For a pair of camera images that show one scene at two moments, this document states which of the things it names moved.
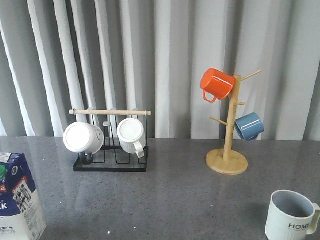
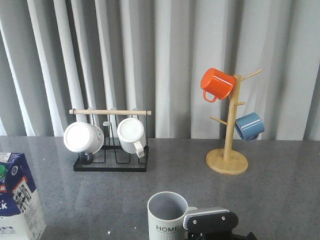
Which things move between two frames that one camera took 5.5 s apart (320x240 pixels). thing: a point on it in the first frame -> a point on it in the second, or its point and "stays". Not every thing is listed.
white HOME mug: [290, 216] -> [166, 211]
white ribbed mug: [131, 133] stays
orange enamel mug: [217, 83] stays
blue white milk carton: [21, 217] stays
